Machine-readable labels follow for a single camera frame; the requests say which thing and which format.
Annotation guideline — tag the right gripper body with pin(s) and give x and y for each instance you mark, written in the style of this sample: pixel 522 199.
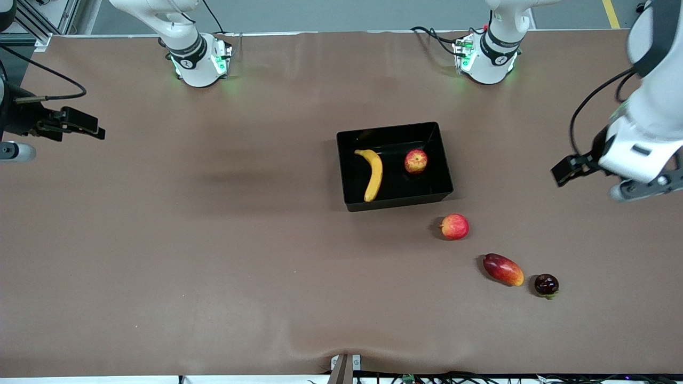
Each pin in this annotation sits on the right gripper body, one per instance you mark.
pixel 22 119

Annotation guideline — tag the red yellow streaked apple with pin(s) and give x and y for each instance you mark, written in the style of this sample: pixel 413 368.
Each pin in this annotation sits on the red yellow streaked apple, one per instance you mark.
pixel 416 161

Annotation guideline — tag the black plastic box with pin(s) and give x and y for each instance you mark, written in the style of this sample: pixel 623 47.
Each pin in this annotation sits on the black plastic box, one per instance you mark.
pixel 395 186

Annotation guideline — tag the yellow banana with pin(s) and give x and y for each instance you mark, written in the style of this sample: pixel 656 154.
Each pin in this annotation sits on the yellow banana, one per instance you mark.
pixel 376 173

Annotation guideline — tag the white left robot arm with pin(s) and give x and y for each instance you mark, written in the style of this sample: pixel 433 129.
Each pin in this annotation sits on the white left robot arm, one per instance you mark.
pixel 501 48

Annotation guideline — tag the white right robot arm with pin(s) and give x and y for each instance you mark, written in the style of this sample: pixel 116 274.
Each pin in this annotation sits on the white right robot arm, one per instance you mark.
pixel 176 37

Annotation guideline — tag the pink red round apple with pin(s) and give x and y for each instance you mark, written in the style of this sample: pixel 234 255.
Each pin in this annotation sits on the pink red round apple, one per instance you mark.
pixel 454 226

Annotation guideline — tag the red yellow mango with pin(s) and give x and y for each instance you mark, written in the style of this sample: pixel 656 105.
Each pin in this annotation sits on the red yellow mango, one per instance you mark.
pixel 503 269

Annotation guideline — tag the yellow floor tape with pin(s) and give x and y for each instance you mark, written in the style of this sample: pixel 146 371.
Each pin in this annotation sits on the yellow floor tape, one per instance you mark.
pixel 611 13

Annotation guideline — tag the brown table cover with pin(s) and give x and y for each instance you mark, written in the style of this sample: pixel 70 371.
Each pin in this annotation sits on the brown table cover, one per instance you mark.
pixel 213 240

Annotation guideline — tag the aluminium frame profile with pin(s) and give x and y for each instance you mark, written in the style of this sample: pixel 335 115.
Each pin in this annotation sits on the aluminium frame profile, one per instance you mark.
pixel 48 18

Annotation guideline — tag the metal table clamp bracket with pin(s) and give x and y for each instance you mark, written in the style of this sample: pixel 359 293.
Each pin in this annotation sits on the metal table clamp bracket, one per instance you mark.
pixel 344 369

